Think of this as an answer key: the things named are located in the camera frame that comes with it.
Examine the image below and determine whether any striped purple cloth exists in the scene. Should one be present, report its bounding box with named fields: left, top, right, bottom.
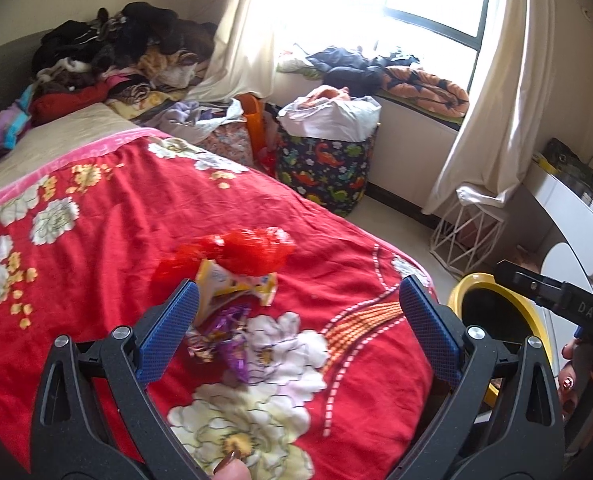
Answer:
left=0, top=85, right=33, bottom=161

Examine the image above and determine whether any dark puffer jacket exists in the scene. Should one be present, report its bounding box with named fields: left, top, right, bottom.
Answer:
left=309, top=46, right=422, bottom=96

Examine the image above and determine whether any person's left hand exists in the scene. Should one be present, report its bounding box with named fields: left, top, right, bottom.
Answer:
left=211, top=450, right=253, bottom=480

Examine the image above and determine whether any white bag in basket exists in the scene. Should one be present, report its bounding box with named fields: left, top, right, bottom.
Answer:
left=276, top=95, right=382, bottom=143

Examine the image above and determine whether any dinosaur print laundry basket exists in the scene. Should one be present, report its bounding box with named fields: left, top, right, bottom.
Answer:
left=276, top=127, right=379, bottom=218

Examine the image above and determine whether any person's right hand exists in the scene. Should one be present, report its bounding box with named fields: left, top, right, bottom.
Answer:
left=559, top=340, right=593, bottom=423

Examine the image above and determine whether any floral cloth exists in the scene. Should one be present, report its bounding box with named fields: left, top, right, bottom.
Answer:
left=275, top=50, right=322, bottom=78

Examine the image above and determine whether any purple snack wrapper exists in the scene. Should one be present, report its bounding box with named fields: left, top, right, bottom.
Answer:
left=184, top=305, right=252, bottom=386

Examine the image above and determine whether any red floral blanket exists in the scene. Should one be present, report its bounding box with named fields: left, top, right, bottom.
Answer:
left=0, top=127, right=437, bottom=480

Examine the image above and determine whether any dark bag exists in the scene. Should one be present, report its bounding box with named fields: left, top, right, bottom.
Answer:
left=543, top=137, right=593, bottom=211

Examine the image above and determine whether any orange garment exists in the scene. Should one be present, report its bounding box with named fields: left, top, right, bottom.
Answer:
left=306, top=85, right=352, bottom=106

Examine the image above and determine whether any white desk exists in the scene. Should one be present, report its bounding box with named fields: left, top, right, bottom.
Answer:
left=521, top=160, right=593, bottom=281

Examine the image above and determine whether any pile of dark clothes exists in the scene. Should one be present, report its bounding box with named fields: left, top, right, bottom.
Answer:
left=31, top=2, right=217, bottom=106

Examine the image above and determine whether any orange patterned blanket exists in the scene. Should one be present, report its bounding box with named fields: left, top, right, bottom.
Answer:
left=381, top=65, right=471, bottom=118

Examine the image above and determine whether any cream curtain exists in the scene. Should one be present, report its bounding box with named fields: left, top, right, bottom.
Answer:
left=186, top=0, right=287, bottom=106
left=421, top=0, right=532, bottom=216

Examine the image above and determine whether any red garment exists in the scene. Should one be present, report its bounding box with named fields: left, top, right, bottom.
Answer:
left=29, top=80, right=114, bottom=126

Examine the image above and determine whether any lavender white cloth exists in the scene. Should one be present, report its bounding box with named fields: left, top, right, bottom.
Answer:
left=159, top=99, right=247, bottom=141

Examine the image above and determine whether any red plastic bag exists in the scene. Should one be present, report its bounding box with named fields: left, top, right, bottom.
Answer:
left=154, top=227, right=297, bottom=283

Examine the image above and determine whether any yellow snack wrapper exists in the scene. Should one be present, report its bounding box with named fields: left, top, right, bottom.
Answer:
left=194, top=259, right=280, bottom=321

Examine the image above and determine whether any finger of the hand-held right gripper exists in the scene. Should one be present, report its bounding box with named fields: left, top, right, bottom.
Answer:
left=493, top=259, right=568, bottom=312

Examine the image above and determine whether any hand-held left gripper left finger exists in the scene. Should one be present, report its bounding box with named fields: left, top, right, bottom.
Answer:
left=29, top=280, right=202, bottom=480

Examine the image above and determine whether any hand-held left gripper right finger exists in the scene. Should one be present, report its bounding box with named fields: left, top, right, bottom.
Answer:
left=391, top=275, right=567, bottom=480

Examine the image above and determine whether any window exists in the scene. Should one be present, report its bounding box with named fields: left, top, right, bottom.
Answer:
left=276, top=0, right=492, bottom=61

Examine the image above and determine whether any beige bed sheet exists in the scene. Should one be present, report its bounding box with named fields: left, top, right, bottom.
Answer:
left=0, top=102, right=147, bottom=206

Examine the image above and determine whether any orange bag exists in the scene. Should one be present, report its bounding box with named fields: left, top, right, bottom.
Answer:
left=236, top=92, right=267, bottom=156

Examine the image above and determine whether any floral pink pillow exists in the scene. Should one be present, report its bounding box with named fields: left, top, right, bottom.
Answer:
left=201, top=120, right=254, bottom=168

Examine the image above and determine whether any white wire stool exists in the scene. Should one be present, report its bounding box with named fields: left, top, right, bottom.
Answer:
left=429, top=185, right=509, bottom=278

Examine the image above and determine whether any yellow-rimmed trash bin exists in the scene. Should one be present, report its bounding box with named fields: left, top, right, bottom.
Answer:
left=446, top=272, right=554, bottom=411

